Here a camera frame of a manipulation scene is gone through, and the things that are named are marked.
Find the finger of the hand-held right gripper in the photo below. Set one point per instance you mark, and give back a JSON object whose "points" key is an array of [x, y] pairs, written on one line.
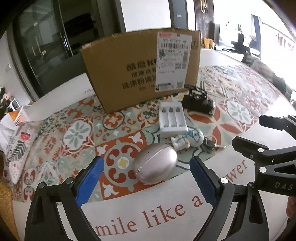
{"points": [[282, 122], [272, 166]]}

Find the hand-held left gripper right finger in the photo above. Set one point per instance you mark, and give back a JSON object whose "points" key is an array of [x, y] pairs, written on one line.
{"points": [[203, 180]]}

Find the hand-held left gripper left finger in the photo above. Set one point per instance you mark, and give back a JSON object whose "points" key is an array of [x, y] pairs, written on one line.
{"points": [[90, 183]]}

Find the silver oval case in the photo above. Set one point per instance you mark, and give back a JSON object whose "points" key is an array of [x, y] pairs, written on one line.
{"points": [[155, 163]]}

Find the brown cardboard box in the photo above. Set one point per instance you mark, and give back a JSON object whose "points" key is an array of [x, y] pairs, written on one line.
{"points": [[115, 76]]}

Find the black key bunch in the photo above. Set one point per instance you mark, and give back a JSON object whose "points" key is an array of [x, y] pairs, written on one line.
{"points": [[209, 144]]}

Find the dark blue chair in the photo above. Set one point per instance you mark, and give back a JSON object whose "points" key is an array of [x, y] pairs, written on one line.
{"points": [[283, 85]]}

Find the chair with patterned cushion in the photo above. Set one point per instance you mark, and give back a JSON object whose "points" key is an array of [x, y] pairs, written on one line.
{"points": [[259, 67]]}

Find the white battery charger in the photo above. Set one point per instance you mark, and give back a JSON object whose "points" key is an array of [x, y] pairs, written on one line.
{"points": [[172, 120]]}

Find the floral cloth pouch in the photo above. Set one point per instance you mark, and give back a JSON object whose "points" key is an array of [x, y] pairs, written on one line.
{"points": [[20, 148]]}

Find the yellow woven box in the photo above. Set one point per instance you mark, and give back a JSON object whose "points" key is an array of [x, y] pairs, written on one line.
{"points": [[4, 192]]}

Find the white television cabinet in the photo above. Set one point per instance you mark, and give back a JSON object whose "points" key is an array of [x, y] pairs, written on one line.
{"points": [[229, 53]]}

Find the television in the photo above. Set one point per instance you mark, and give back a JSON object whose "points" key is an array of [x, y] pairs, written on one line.
{"points": [[256, 34]]}

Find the white plastic basket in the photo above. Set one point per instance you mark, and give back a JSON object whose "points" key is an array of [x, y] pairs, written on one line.
{"points": [[20, 115]]}

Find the white plastic bag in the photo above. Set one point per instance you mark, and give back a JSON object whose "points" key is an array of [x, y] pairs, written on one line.
{"points": [[7, 132]]}

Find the orange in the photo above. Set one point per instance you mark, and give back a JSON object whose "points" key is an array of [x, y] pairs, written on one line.
{"points": [[14, 114]]}

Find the yellow paper bags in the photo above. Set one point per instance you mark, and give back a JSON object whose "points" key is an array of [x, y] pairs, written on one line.
{"points": [[208, 42]]}

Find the white cubby shelf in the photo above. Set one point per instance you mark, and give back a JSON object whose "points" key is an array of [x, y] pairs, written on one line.
{"points": [[14, 103]]}

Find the stuffed toys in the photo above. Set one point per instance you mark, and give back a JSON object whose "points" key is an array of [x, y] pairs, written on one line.
{"points": [[4, 98]]}

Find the dark glass sliding door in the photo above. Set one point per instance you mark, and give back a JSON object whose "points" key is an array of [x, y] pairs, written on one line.
{"points": [[46, 46]]}

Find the dark hallway door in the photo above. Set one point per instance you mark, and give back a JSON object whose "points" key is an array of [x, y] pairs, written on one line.
{"points": [[179, 14]]}

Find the dark slatted wall panel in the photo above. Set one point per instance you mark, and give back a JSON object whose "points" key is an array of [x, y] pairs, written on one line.
{"points": [[212, 20]]}

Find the gold wall ornament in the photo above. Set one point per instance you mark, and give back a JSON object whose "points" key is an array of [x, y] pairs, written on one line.
{"points": [[204, 5]]}

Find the white light switch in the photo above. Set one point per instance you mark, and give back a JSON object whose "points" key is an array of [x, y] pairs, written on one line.
{"points": [[8, 66]]}

